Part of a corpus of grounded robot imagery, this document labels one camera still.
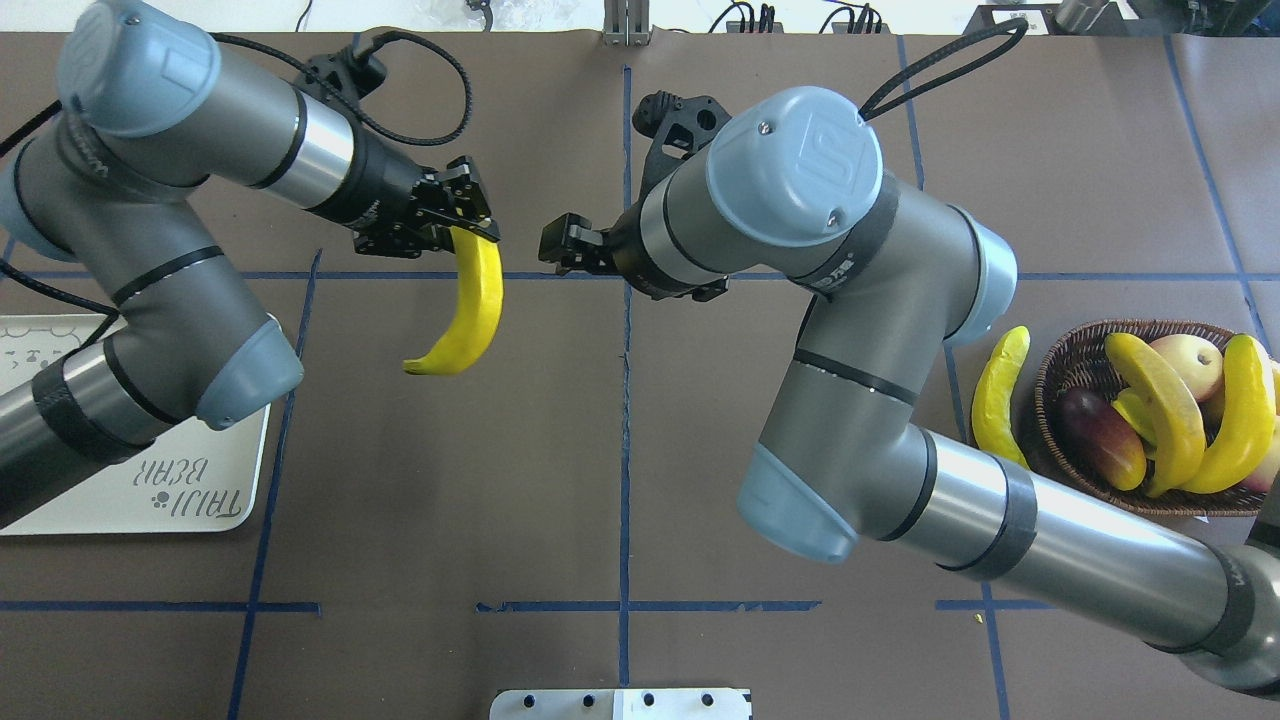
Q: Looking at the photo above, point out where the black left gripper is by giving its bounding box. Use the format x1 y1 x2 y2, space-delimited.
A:
349 158 500 259

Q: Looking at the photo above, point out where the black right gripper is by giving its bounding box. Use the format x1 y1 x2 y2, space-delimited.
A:
540 213 640 290

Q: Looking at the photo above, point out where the yellow banana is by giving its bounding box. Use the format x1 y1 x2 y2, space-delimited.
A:
970 325 1030 469

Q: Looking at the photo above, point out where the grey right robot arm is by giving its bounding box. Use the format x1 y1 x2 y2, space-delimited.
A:
539 86 1277 700

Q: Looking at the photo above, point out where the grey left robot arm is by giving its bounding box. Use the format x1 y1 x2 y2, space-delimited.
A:
3 1 504 527

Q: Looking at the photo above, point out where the brown wicker basket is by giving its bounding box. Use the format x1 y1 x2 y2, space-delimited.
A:
1021 319 1266 518

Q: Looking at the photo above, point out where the yellow banana basket centre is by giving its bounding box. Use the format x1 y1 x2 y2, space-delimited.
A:
1103 332 1207 498

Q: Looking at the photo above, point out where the yellow banana basket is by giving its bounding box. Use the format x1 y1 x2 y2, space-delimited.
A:
1180 334 1275 495
1103 332 1207 498

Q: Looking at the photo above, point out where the yellow banana basket right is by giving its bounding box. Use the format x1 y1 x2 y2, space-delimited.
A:
1180 334 1275 495

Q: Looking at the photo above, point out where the white bear print tray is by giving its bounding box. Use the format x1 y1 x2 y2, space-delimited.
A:
1 314 270 536

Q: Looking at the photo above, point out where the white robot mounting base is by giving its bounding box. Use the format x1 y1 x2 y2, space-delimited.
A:
488 687 755 719

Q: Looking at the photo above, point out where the dark red mango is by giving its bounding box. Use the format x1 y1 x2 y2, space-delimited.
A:
1059 387 1147 491

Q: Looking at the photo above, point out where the pale yellow apple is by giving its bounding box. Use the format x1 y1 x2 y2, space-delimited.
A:
1149 333 1224 402

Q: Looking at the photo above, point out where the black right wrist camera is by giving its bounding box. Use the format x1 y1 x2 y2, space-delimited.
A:
631 91 732 197

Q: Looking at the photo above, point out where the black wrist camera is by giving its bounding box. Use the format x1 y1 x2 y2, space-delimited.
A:
292 46 388 105
631 91 732 197

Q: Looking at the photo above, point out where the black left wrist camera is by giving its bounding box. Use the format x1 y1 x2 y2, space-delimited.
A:
292 46 388 105

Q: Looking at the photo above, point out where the aluminium frame post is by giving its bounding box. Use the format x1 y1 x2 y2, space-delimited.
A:
602 0 652 47

